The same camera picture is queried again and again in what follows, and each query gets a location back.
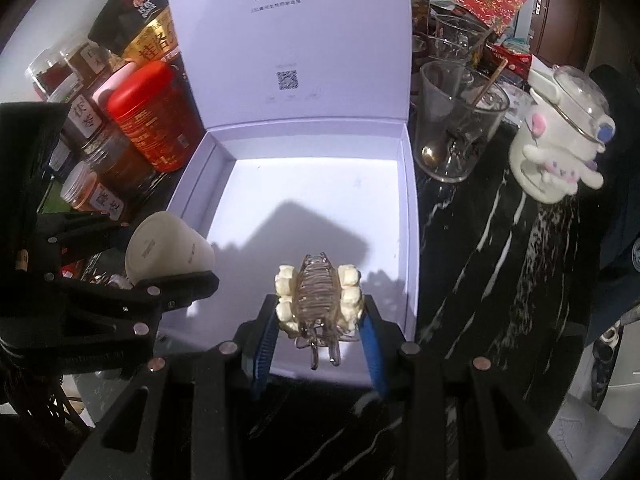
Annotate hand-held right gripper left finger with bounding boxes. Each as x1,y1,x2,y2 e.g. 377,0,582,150
60,295,281,480

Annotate brown wooden door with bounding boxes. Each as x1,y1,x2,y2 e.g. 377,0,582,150
530,0,596,56

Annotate orange powder jar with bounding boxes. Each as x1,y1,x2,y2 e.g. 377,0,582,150
60,161,132,222

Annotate brown powder jar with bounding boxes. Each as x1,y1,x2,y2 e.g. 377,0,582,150
82,125,157,196

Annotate blue label jar silver lid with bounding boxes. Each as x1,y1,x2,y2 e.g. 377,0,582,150
47,139,81,181

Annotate wooden handled spoon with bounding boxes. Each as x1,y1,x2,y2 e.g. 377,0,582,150
422,58,509,166

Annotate dark powder jar silver lid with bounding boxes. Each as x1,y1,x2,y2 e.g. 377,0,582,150
62,92,108,141

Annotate brown labelled spice jar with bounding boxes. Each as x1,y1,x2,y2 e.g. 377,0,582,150
62,40,113,86

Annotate white hinged gift box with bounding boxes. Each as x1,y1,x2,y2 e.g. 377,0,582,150
162,0,420,388

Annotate clear drinking glass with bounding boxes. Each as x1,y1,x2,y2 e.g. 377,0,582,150
432,12,496,81
417,60,511,183

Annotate black oat snack bag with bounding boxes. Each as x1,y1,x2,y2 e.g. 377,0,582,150
90,0,181,68

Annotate clear hair claw cream flowers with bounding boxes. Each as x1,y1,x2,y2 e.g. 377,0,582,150
274,252,363,371

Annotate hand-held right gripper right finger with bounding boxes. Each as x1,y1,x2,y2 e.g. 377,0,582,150
356,294,576,480

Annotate red round tin can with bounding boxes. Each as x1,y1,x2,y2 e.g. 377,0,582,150
107,60,193,173

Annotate dark red spice jar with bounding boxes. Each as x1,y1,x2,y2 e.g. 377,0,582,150
25,49,83,102

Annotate white embossed floor mat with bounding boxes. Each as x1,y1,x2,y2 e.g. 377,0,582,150
550,402,628,461

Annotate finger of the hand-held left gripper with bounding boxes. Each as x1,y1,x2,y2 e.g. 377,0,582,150
37,211,133,263
46,270,220,376

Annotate pink capped bottle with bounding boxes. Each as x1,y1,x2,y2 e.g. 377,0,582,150
92,62,138,111

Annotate red printed packet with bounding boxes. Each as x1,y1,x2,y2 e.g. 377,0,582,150
492,45,533,78

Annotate white cartoon dog mug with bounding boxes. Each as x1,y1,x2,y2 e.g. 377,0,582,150
509,65,617,205

